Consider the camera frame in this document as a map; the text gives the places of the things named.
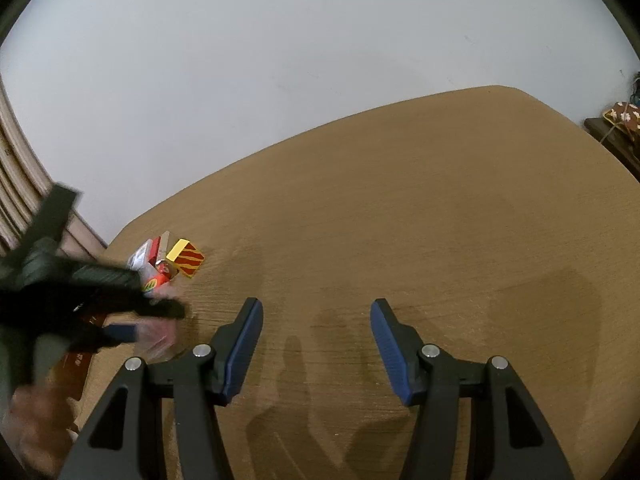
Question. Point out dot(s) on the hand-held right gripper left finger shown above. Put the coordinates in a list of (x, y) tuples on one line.
[(245, 350)]

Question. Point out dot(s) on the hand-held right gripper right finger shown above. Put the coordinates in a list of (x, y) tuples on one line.
[(392, 350)]

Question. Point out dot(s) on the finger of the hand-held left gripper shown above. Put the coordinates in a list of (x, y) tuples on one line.
[(120, 332), (165, 308)]

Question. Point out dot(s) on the red round tin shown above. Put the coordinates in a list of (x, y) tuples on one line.
[(159, 280)]

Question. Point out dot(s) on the pink box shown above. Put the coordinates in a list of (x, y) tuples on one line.
[(160, 337)]

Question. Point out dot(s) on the yellow red striped box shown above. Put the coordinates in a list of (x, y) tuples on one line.
[(187, 260)]

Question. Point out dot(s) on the clear box with red insert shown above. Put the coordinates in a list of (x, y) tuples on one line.
[(141, 254)]

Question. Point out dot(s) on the gold tin tray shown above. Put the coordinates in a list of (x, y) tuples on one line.
[(75, 375)]

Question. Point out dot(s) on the person's left hand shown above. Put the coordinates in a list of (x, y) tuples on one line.
[(35, 425)]

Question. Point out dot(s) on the dark wooden furniture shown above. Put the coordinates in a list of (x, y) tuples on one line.
[(620, 145)]

